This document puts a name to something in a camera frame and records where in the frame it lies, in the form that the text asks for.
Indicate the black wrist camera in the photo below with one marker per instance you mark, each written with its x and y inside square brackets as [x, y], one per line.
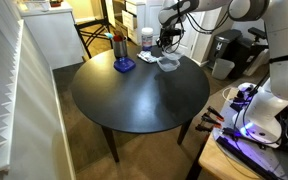
[176, 32]

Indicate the white kitchen counter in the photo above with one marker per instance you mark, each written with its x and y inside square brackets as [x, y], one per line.
[50, 36]

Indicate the white wipes canister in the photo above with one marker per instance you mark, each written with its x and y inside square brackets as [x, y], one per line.
[147, 39]

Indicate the metal utensil cup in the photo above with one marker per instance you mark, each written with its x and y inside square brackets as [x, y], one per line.
[120, 49]

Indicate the black trash can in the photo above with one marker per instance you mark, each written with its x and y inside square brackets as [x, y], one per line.
[224, 43]

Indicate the crumpled white cloth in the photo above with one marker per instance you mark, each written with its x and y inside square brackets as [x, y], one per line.
[147, 56]

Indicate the long black bar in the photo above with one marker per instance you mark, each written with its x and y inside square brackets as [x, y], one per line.
[244, 156]

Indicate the grey metal base plate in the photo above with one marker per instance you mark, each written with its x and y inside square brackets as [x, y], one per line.
[267, 156]

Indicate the white drawer cabinet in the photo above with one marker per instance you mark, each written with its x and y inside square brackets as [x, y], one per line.
[134, 20]

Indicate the reddish spoon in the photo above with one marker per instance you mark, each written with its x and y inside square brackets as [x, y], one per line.
[118, 38]

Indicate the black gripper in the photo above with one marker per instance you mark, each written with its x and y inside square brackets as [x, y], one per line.
[165, 38]

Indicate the black storage bin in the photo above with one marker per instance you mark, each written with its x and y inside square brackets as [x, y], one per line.
[247, 58]

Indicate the black camera on stand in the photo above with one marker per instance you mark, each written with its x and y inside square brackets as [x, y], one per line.
[259, 33]

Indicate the teal utensil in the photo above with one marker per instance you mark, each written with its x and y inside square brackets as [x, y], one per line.
[109, 35]

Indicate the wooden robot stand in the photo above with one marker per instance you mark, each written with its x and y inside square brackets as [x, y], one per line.
[214, 160]

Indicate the black clamp with orange tip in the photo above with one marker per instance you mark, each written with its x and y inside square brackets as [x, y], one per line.
[204, 127]
[210, 119]
[215, 113]

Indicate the round black table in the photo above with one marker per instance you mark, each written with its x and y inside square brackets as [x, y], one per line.
[134, 100]

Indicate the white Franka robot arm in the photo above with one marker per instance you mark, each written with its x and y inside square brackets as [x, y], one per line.
[284, 33]

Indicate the dark mounting bracket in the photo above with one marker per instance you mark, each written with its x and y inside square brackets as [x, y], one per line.
[240, 98]

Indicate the small white wastebasket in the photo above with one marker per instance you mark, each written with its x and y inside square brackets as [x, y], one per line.
[222, 68]

